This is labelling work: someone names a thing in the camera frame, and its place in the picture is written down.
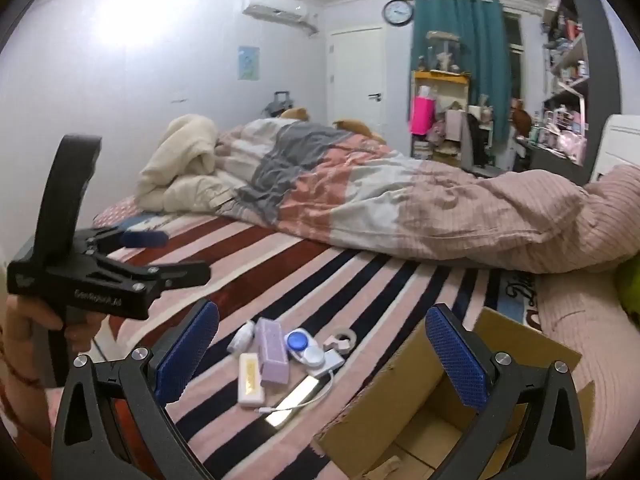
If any teal curtain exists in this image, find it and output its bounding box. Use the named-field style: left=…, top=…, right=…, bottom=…
left=410, top=0, right=516, bottom=151

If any striped plush blanket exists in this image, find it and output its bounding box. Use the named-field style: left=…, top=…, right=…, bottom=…
left=0, top=195, right=551, bottom=480

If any brown cardboard box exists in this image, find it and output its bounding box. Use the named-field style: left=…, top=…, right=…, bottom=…
left=312, top=306, right=596, bottom=480

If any white box with yellow label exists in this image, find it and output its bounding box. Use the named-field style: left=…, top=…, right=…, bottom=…
left=237, top=352, right=266, bottom=407

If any blue and white lens case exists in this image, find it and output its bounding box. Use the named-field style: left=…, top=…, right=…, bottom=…
left=282, top=328, right=326, bottom=367

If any cream fleece blanket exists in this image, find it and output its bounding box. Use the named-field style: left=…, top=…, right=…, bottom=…
left=137, top=114, right=241, bottom=213

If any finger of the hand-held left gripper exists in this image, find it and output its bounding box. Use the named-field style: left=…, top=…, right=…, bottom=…
left=75, top=226, right=169, bottom=257
left=94, top=252, right=212, bottom=293

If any green plush toy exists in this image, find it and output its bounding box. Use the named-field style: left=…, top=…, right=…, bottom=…
left=615, top=255, right=640, bottom=316

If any dark desk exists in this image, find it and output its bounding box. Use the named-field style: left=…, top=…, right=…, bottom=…
left=515, top=137, right=591, bottom=183

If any purple rectangular box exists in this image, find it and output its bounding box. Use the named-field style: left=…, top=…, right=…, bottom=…
left=255, top=317, right=291, bottom=388

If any white door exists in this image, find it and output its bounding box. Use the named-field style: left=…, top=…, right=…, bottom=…
left=327, top=27, right=388, bottom=136

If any white air conditioner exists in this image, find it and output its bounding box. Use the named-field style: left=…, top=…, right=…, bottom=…
left=242, top=2, right=321, bottom=36

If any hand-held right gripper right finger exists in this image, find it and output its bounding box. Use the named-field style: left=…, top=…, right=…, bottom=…
left=424, top=303, right=587, bottom=480

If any small white tape roll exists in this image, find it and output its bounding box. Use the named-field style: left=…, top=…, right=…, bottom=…
left=322, top=327, right=357, bottom=356

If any cat tree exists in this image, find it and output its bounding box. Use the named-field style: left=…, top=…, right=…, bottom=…
left=425, top=30, right=463, bottom=73

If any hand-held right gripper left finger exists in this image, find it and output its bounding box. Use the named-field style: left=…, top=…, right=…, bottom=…
left=50, top=299, right=221, bottom=480

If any brown round ornament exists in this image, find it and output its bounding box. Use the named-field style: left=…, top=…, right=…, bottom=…
left=510, top=100, right=533, bottom=138

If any round wall clock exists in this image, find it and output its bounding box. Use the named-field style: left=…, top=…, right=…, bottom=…
left=383, top=0, right=415, bottom=27

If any small wall poster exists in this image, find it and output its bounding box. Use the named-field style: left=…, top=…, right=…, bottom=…
left=237, top=46, right=261, bottom=82

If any yellow storage shelf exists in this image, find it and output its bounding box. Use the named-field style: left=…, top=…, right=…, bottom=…
left=411, top=70, right=471, bottom=161

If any white adapter with cable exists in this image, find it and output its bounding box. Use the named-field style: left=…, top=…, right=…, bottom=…
left=255, top=347, right=346, bottom=415

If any pink grey patchwork duvet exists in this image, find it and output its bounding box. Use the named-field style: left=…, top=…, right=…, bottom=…
left=215, top=119, right=640, bottom=276

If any person's left hand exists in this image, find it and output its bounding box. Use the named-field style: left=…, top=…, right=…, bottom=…
left=0, top=292, right=104, bottom=361

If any small white bottle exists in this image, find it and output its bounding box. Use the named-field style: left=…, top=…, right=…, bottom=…
left=227, top=320, right=257, bottom=356

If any pink ribbed pillow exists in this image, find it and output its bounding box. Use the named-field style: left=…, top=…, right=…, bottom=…
left=537, top=270, right=640, bottom=478

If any dark grey bookshelf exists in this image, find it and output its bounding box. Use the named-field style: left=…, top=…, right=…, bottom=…
left=542, top=0, right=621, bottom=186

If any grey suitcase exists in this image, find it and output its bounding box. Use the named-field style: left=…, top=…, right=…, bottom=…
left=262, top=91, right=293, bottom=118

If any white headboard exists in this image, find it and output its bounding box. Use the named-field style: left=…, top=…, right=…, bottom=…
left=590, top=114, right=640, bottom=183

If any bright pink bag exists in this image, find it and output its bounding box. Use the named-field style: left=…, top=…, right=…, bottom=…
left=410, top=95, right=436, bottom=136

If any person's left forearm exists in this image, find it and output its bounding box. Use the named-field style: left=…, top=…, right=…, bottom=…
left=0, top=357, right=57, bottom=443

